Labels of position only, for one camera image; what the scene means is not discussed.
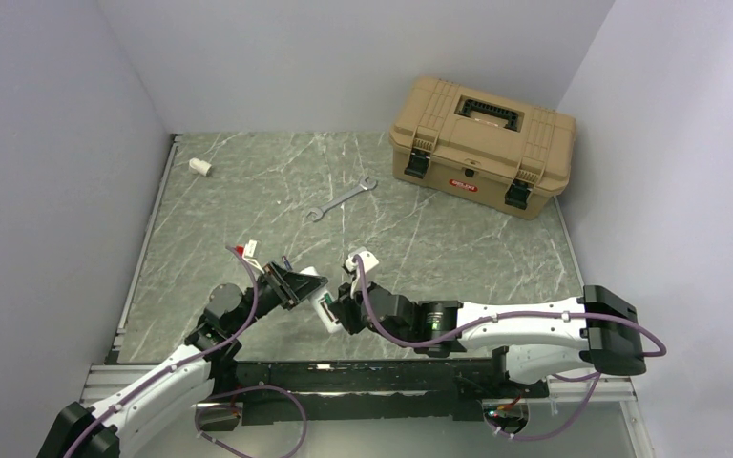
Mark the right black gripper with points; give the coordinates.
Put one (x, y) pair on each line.
(345, 308)

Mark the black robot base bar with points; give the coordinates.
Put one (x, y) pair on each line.
(271, 392)

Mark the tan plastic toolbox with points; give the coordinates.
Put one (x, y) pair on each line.
(505, 154)

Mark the white remote battery cover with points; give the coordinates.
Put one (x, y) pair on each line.
(200, 167)

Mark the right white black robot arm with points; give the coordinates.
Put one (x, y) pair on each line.
(598, 330)

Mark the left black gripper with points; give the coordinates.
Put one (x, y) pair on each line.
(290, 287)

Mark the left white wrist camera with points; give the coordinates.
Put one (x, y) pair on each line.
(248, 250)

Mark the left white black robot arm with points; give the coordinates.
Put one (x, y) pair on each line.
(202, 366)

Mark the silver open-end wrench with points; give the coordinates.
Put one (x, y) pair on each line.
(364, 184)

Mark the white remote control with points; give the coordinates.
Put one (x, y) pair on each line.
(321, 299)

